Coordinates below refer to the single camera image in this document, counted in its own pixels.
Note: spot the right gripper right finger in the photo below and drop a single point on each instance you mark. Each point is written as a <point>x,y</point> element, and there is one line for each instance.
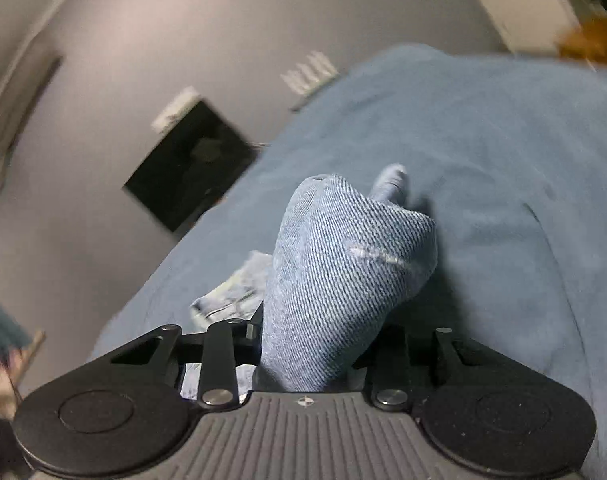
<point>384,384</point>

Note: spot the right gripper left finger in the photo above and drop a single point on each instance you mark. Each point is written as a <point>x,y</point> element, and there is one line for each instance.
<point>227,345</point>

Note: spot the light blue denim shirt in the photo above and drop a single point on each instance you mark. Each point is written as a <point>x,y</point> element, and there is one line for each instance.
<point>343,261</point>

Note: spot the wooden shelf with clutter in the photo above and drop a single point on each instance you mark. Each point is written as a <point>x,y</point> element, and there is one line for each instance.
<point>12,372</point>

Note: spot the teal window curtain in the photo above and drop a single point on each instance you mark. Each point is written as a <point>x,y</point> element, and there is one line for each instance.
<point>1,324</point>

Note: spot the blue fleece bed blanket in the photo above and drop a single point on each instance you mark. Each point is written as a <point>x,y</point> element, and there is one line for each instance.
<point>507,155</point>

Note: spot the white box above television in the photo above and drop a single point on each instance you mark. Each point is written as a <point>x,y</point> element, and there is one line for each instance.
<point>173,112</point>

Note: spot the white wifi router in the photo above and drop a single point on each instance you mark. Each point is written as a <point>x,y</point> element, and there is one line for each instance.
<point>314,74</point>

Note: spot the black wall television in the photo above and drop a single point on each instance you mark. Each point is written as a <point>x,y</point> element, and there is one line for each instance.
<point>191,168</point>

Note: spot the white door frame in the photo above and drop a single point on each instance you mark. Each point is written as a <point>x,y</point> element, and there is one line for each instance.
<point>534,26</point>

